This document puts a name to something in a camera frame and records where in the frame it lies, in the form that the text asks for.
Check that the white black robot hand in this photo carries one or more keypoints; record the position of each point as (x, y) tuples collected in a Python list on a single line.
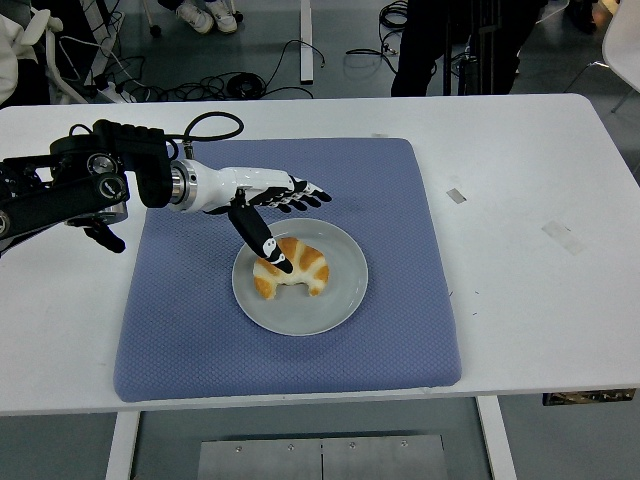
[(225, 187)]

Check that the croissant bread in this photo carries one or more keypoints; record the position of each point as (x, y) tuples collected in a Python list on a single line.
[(310, 265)]

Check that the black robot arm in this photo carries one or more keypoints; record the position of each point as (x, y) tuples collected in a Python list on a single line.
[(75, 190)]

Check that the blue quilted mat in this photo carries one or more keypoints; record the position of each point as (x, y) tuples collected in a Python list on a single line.
[(200, 325)]

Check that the grey round plate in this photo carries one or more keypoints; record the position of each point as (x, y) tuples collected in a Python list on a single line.
[(342, 300)]

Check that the white background desk leg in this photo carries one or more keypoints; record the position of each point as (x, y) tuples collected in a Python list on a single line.
[(306, 45)]

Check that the person's white shoe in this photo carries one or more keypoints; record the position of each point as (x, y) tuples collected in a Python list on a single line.
[(194, 17), (223, 17)]

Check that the chair leg with black caster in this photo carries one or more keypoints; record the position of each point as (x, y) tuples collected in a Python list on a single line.
[(150, 20)]

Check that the white office chair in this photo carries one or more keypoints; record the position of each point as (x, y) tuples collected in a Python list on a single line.
[(50, 55)]

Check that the small clear tape piece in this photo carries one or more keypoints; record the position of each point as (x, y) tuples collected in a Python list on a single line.
[(456, 196)]

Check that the standing person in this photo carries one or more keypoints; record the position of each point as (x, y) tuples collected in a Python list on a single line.
[(425, 45)]

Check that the seated person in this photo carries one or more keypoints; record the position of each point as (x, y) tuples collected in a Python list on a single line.
[(6, 65)]

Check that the white table leg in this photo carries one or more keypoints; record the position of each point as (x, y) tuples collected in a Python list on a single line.
[(497, 440), (121, 445)]

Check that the large clear tape piece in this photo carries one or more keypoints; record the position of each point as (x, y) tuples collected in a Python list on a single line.
[(562, 237)]

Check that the table height control panel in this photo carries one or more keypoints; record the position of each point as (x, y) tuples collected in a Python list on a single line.
[(590, 397)]

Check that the white shell chair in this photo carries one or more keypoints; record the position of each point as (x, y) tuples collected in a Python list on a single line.
[(622, 45)]

